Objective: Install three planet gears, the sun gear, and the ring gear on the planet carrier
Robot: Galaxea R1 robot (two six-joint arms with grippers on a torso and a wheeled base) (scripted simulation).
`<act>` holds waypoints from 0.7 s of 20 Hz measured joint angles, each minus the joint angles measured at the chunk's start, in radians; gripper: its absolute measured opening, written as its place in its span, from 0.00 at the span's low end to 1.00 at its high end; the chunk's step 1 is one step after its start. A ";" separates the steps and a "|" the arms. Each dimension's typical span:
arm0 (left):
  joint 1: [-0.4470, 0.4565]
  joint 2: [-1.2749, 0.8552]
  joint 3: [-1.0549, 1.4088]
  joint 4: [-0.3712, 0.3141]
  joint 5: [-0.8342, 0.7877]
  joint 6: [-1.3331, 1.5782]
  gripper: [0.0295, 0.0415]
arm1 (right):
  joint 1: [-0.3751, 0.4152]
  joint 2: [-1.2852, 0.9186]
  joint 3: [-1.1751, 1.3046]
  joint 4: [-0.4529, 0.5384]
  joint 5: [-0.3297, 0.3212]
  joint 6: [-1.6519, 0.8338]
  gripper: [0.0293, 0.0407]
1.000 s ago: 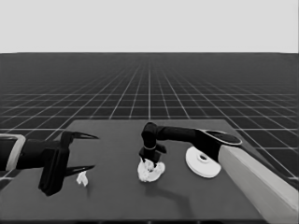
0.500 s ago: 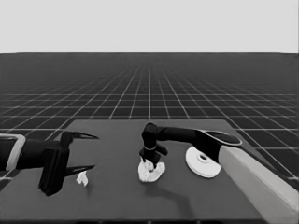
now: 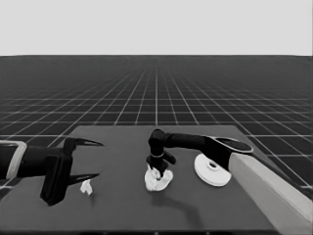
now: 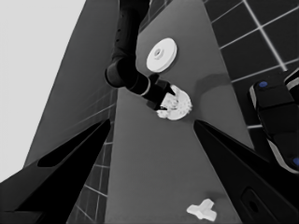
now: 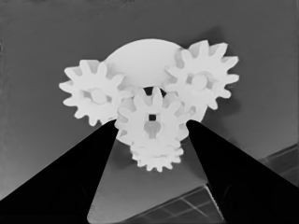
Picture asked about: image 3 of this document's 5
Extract large thick white disc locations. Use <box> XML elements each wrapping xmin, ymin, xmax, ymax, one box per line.
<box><xmin>194</xmin><ymin>153</ymin><xmax>233</xmax><ymax>188</ymax></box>

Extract small white T-shaped piece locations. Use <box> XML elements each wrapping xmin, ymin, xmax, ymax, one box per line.
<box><xmin>79</xmin><ymin>179</ymin><xmax>94</xmax><ymax>196</ymax></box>

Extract white round carrier with pins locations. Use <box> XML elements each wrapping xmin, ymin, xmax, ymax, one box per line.
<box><xmin>144</xmin><ymin>164</ymin><xmax>174</xmax><ymax>193</ymax></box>

